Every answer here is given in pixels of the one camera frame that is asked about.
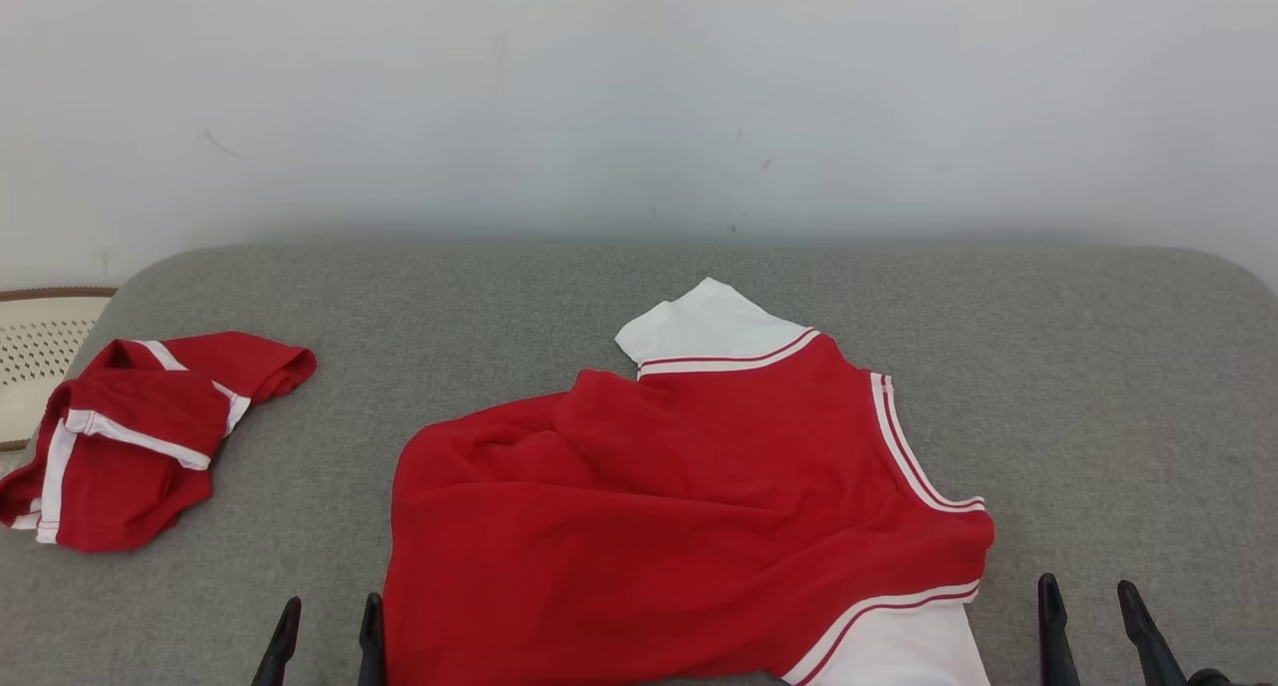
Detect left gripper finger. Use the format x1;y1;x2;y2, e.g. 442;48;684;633
357;593;386;686
252;596;303;686

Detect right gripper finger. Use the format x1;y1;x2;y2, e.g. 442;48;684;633
1116;579;1189;686
1036;573;1081;686

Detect red white sports shorts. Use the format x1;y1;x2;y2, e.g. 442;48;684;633
0;332;318;554

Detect red white basketball jersey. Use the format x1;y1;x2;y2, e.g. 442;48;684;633
382;277;996;686

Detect grey fabric sofa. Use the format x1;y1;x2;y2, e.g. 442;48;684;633
0;245;1278;686

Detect cream perforated laundry basket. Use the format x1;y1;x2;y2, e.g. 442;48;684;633
0;287;119;452

